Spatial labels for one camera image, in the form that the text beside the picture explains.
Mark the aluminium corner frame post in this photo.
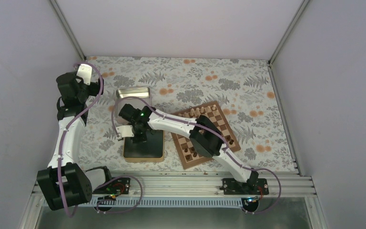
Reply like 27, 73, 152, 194
48, 0, 86, 60

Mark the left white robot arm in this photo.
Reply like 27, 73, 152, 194
37, 70, 114, 210

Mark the wooden chess board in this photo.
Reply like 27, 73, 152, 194
170, 101, 242, 170

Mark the gold tin with pieces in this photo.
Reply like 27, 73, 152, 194
122, 130, 164, 163

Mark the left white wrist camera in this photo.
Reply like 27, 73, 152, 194
76, 63, 92, 85

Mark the purple cable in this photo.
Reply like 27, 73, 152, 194
57, 62, 104, 218
111, 96, 282, 216

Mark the floral table mat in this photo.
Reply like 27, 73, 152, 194
79, 56, 295, 172

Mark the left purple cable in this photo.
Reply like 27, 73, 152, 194
57, 62, 104, 218

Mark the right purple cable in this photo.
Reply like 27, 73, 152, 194
111, 96, 282, 216

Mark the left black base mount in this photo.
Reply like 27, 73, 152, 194
85, 166, 131, 199

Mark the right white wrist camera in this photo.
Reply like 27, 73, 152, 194
115, 125, 134, 140

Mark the right aluminium frame post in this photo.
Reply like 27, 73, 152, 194
268, 0, 310, 67

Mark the aluminium front rail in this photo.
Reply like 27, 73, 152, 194
85, 172, 317, 209

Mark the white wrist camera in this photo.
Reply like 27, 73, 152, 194
76, 63, 92, 85
115, 125, 134, 140

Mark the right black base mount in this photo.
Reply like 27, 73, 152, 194
219, 171, 269, 195

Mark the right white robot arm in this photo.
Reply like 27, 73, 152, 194
112, 104, 258, 194

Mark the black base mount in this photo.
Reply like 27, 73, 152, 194
85, 166, 131, 199
219, 171, 269, 195

